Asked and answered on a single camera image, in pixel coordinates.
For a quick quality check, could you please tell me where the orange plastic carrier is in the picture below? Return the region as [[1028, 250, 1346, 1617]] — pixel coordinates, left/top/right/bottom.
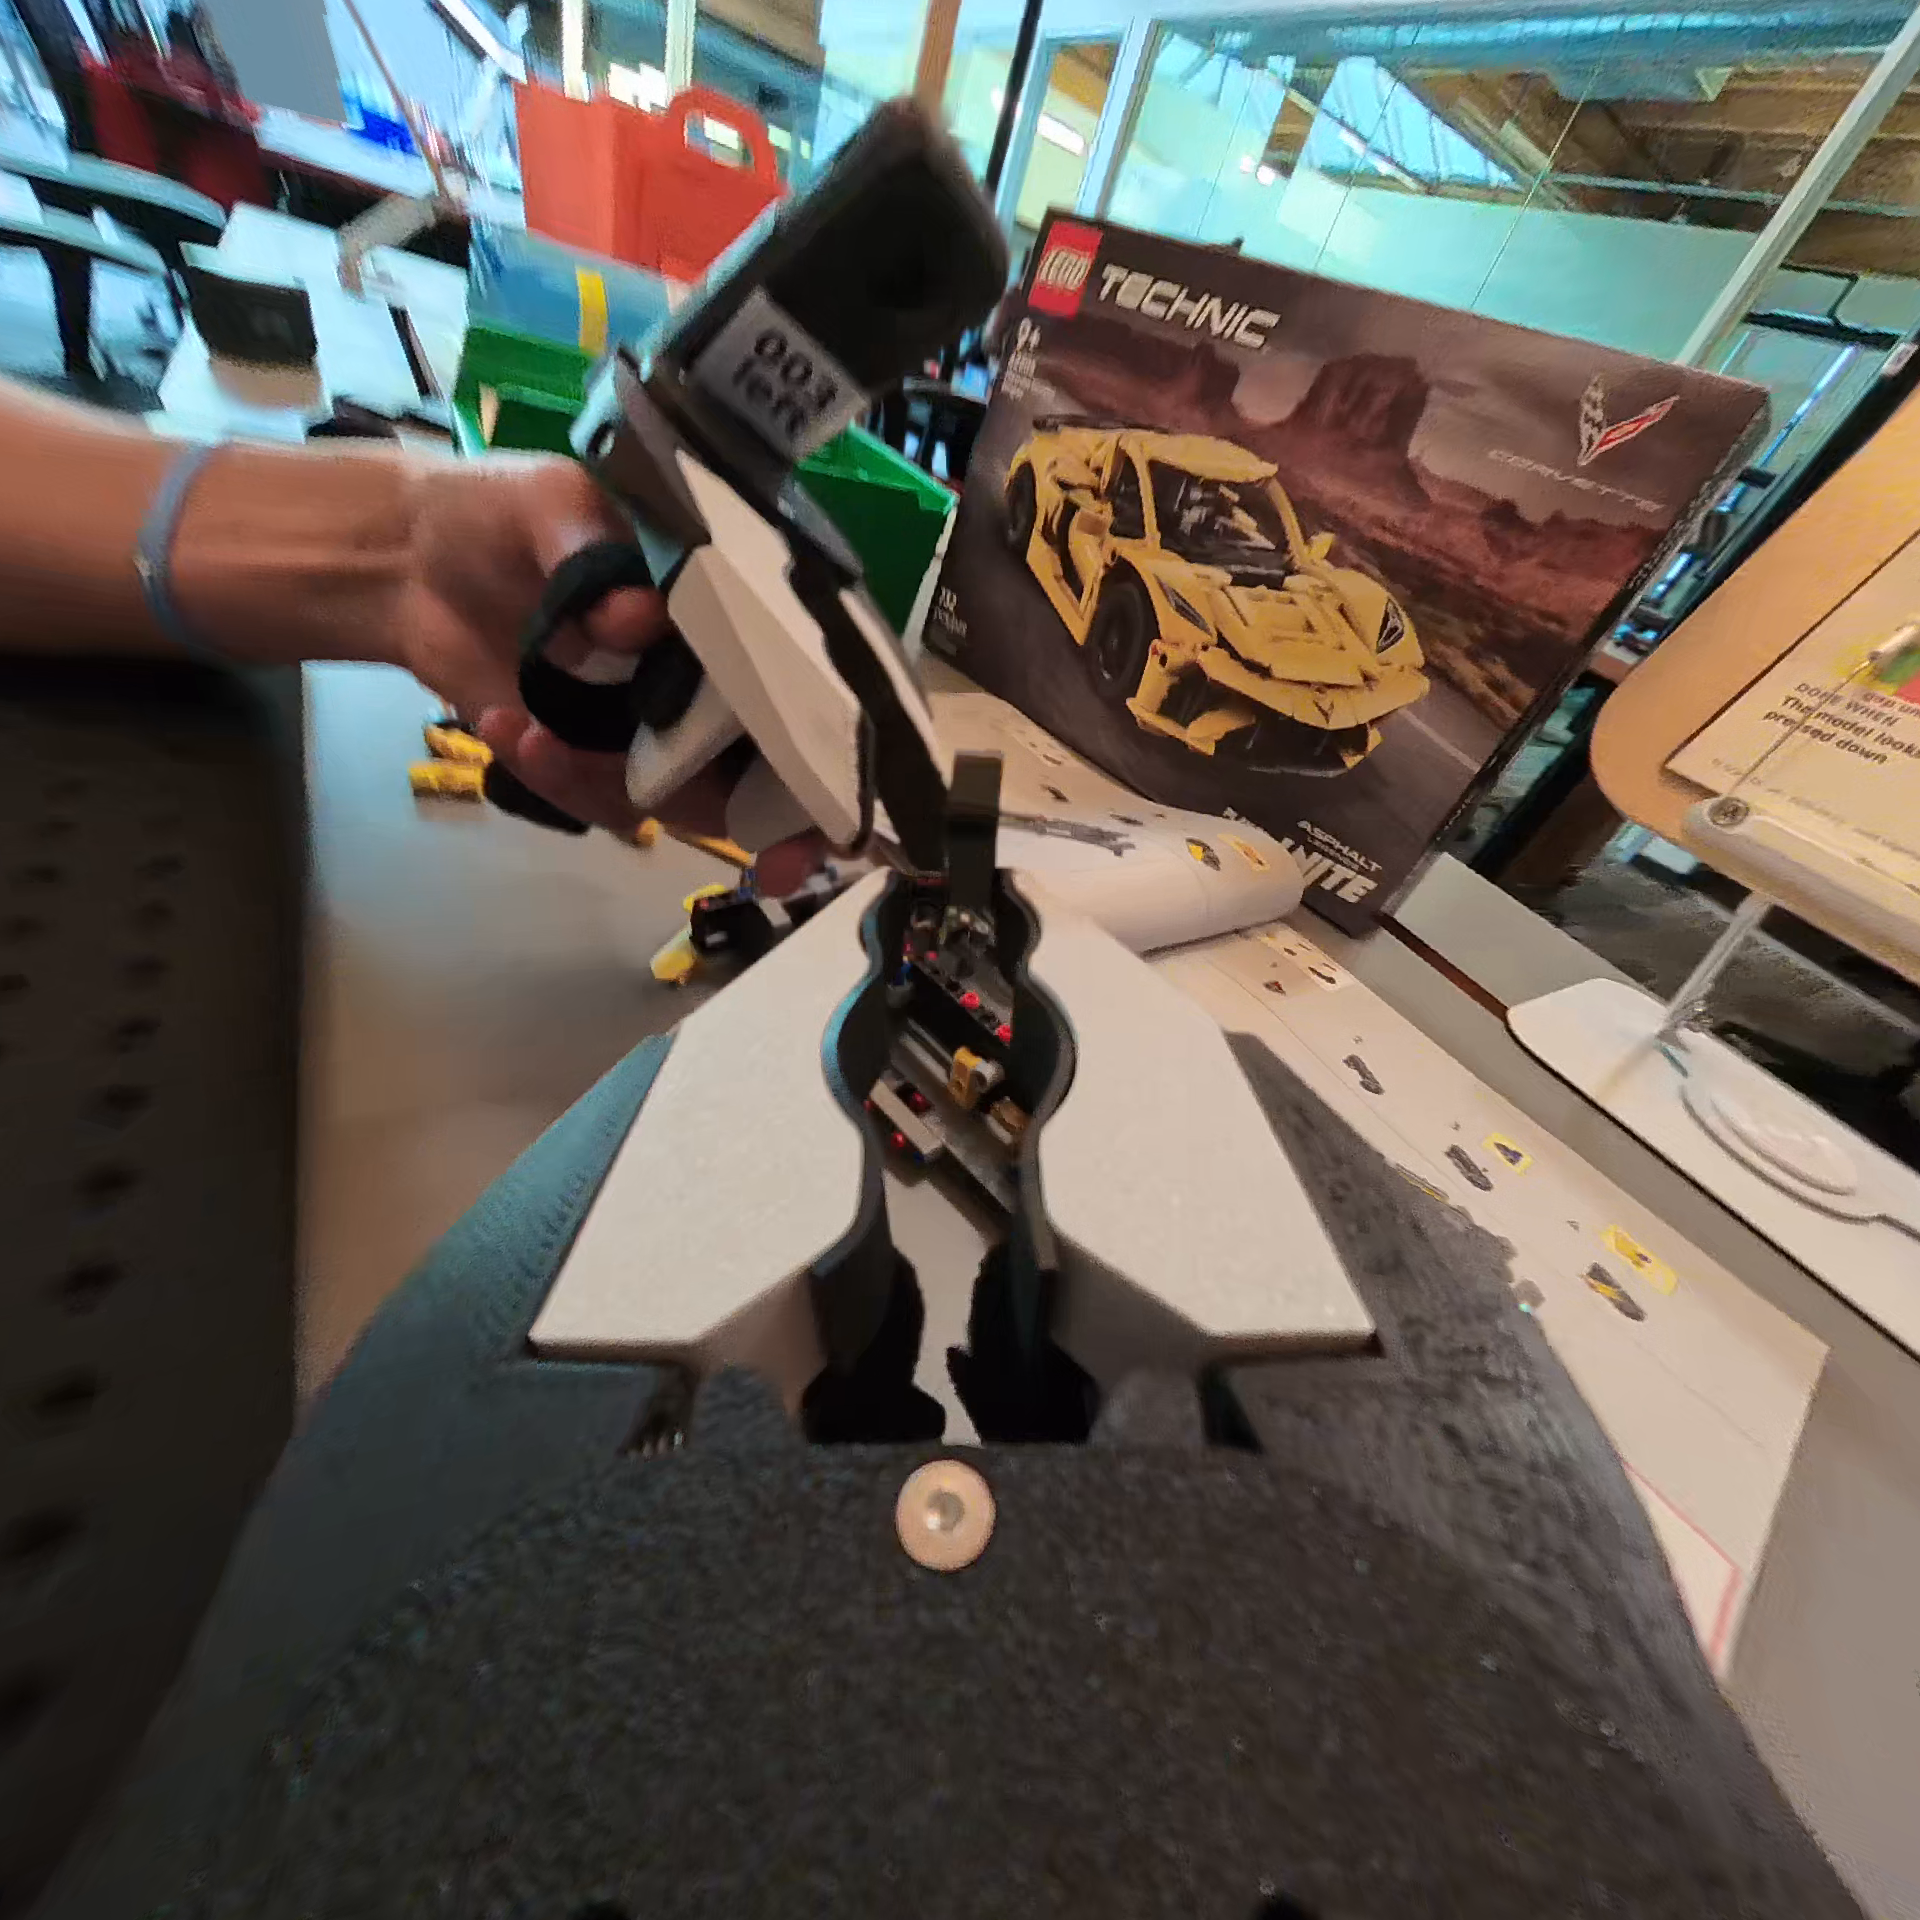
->
[[514, 77, 789, 288]]

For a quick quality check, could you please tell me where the wooden instruction board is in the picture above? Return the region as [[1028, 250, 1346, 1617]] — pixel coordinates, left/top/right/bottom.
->
[[1590, 346, 1920, 985]]

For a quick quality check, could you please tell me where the blue wrapped bundle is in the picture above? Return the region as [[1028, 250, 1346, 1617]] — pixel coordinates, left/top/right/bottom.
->
[[481, 224, 676, 354]]

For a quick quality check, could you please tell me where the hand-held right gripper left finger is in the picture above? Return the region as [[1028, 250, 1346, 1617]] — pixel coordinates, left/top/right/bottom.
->
[[528, 872, 894, 1404]]

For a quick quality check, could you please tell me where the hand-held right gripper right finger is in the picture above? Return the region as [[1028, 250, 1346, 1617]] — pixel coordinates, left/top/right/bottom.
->
[[997, 866, 1384, 1412]]

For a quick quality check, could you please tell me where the person's left hand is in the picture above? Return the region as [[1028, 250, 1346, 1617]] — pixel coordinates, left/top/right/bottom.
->
[[405, 456, 830, 890]]

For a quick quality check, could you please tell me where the black perforated chair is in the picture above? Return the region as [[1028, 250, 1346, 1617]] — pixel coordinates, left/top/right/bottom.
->
[[0, 661, 308, 1920]]

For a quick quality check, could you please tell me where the black lego set box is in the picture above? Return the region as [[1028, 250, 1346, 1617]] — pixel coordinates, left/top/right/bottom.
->
[[920, 210, 1772, 940]]

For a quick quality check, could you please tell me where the blue wristband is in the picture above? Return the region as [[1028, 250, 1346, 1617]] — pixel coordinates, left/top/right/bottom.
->
[[132, 441, 227, 653]]

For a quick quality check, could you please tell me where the white metal stand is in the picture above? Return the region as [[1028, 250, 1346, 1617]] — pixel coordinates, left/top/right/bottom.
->
[[1506, 900, 1920, 1248]]

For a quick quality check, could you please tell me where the green plastic bin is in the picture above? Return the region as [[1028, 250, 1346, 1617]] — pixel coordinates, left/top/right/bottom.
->
[[450, 322, 961, 640]]

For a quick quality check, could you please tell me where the lego instruction booklet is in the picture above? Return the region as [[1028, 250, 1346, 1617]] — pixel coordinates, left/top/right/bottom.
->
[[930, 705, 1833, 1690]]

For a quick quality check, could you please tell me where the person's left forearm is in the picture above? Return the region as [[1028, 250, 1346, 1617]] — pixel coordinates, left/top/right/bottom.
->
[[0, 376, 437, 671]]

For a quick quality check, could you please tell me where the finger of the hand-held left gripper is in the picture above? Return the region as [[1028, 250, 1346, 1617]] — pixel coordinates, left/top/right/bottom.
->
[[796, 525, 953, 880], [664, 451, 881, 856]]

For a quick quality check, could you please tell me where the lego car chassis model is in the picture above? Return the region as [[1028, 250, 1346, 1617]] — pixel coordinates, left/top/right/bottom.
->
[[648, 861, 1051, 1220]]

